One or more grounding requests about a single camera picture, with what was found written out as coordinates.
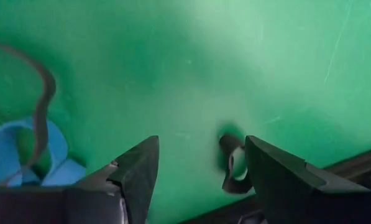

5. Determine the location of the blue rubber band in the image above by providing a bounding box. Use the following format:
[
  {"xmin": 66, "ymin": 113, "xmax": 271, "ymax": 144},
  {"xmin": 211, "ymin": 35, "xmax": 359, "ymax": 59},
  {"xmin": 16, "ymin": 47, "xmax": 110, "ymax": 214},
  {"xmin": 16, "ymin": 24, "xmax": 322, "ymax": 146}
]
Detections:
[{"xmin": 0, "ymin": 117, "xmax": 87, "ymax": 187}]

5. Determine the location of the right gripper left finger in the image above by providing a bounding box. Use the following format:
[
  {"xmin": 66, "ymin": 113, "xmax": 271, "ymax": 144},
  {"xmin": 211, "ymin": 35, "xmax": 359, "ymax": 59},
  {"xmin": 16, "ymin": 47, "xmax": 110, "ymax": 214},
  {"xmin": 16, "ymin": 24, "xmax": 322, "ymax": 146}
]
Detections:
[{"xmin": 0, "ymin": 135, "xmax": 160, "ymax": 224}]

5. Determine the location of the dark blue cloth garment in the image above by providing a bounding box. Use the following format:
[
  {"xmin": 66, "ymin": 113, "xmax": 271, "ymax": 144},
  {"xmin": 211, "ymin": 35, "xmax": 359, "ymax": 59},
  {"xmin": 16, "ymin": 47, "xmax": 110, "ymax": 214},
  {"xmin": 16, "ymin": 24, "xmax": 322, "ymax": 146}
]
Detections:
[{"xmin": 0, "ymin": 39, "xmax": 57, "ymax": 184}]

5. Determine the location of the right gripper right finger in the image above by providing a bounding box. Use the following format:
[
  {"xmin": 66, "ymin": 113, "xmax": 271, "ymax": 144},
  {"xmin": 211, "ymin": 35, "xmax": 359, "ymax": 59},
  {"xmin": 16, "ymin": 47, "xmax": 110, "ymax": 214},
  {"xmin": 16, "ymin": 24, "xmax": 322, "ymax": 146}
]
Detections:
[{"xmin": 244, "ymin": 135, "xmax": 371, "ymax": 224}]

